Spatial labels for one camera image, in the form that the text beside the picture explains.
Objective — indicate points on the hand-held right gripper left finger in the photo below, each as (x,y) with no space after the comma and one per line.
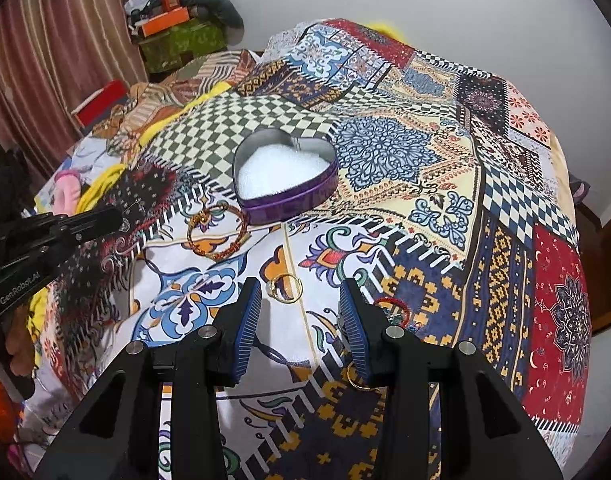
(248,330)

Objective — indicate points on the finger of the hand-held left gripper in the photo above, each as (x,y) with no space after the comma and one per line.
(95,222)

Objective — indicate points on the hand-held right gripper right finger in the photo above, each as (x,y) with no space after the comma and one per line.
(353,330)

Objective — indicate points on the purple heart-shaped tin box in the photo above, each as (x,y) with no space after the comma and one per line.
(285,207)

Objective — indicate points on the yellow cloth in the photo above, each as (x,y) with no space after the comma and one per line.
(102,185)

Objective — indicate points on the pink cloth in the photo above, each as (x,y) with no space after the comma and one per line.
(65,192)

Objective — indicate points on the red cloth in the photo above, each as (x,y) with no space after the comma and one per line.
(102,102)

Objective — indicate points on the striped brown curtain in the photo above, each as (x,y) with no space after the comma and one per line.
(60,60)

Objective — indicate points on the patchwork printed blanket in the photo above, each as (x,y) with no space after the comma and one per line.
(385,160)

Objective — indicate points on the striped brown bedsheet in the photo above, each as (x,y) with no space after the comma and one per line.
(185,72)

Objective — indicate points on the green patterned cabinet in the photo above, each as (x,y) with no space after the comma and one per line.
(185,45)

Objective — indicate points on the orange box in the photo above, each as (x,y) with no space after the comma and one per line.
(160,22)

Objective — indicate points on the small red box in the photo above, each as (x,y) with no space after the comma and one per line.
(171,1)

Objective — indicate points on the white lace cloth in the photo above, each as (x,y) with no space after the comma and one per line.
(283,40)

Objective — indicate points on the dark bag on floor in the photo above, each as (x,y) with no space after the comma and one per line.
(579,189)

